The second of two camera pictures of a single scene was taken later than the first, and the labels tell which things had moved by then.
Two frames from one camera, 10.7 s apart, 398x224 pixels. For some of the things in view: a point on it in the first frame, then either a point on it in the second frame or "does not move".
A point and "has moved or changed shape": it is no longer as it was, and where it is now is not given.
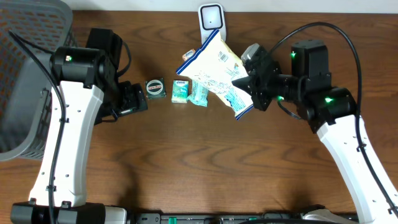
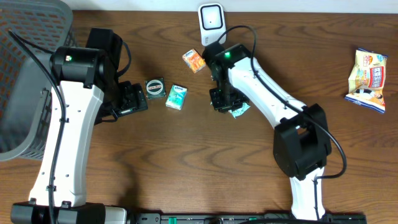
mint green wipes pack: (199, 94) to (238, 111)
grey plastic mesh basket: (26, 86) does not move
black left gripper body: (129, 102) does not move
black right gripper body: (263, 93) to (226, 97)
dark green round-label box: (155, 88) does not move
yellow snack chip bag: (216, 65) has moved or changed shape
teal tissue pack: (180, 91) has moved or changed shape
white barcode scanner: (211, 17) does not move
